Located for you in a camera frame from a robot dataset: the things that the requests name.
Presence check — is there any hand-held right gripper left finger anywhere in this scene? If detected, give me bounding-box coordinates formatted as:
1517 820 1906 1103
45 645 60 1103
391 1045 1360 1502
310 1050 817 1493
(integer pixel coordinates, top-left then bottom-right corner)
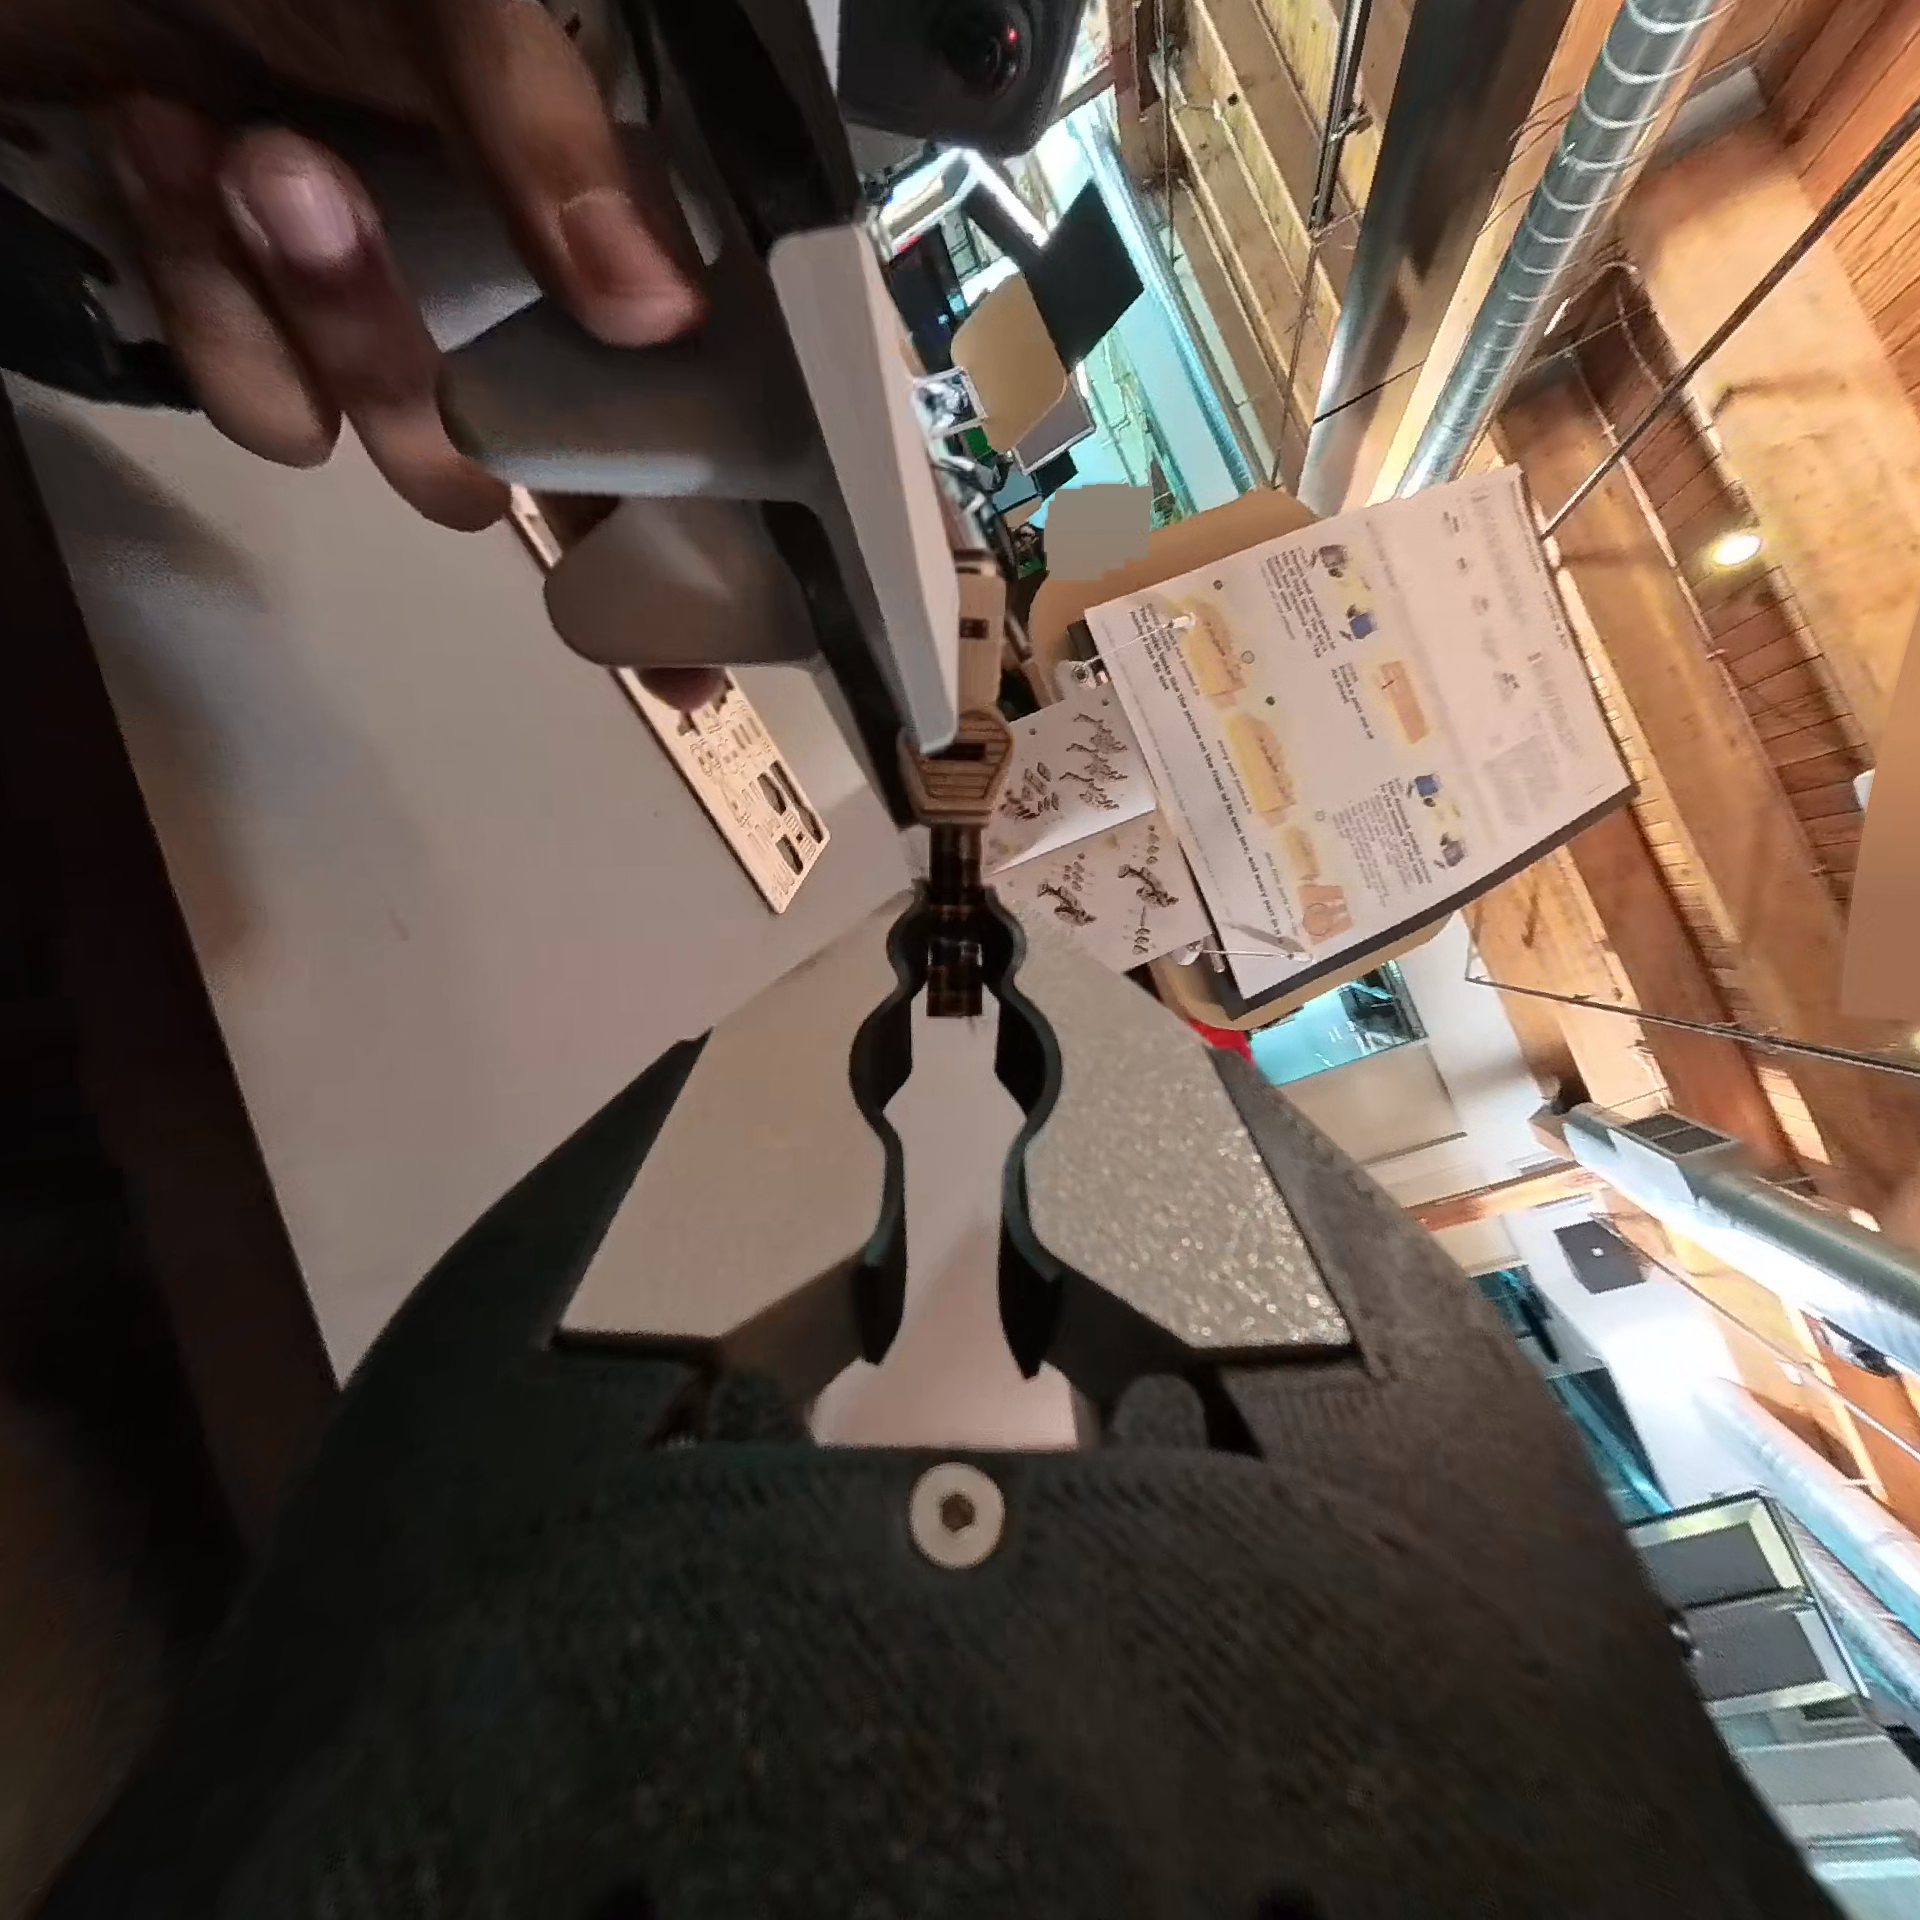
556 882 931 1369

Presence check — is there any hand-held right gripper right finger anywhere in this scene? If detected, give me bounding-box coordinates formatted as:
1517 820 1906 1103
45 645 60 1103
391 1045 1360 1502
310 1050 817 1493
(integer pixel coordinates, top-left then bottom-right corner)
979 892 1356 1377

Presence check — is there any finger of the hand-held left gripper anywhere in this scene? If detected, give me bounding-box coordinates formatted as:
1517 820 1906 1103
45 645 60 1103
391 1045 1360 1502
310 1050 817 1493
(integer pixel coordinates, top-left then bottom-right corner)
434 229 966 754

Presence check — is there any wooden puzzle model assembly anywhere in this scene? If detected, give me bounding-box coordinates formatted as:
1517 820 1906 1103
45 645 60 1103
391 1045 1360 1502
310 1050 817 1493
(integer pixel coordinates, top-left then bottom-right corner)
898 545 1012 1021

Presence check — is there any person's left hand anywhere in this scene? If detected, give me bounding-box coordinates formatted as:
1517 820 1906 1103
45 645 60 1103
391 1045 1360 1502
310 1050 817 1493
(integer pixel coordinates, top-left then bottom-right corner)
0 0 722 711

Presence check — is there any black monitor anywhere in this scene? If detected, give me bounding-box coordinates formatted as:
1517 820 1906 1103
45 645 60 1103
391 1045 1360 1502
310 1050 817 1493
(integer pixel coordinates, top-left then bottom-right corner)
1035 180 1151 378

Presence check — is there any wooden part sheet with cutouts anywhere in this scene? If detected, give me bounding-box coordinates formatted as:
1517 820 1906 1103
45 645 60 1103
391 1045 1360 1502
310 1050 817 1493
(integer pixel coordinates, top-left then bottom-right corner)
511 498 829 916

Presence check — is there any illustrated paper sheet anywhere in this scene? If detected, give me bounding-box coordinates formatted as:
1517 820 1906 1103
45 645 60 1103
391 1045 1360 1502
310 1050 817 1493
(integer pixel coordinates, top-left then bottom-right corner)
979 696 1221 978

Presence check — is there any printed instruction poster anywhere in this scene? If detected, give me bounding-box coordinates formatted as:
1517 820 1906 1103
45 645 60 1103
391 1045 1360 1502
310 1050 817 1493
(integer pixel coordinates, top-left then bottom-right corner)
1085 464 1642 1004

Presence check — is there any smooth grey pipe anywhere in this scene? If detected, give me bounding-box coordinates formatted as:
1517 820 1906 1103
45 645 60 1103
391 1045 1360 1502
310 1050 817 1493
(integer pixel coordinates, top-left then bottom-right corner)
1297 0 1501 510

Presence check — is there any silver spiral duct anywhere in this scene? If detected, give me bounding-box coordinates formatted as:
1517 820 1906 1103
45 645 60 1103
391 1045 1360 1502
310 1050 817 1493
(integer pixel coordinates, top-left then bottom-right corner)
1393 0 1730 498

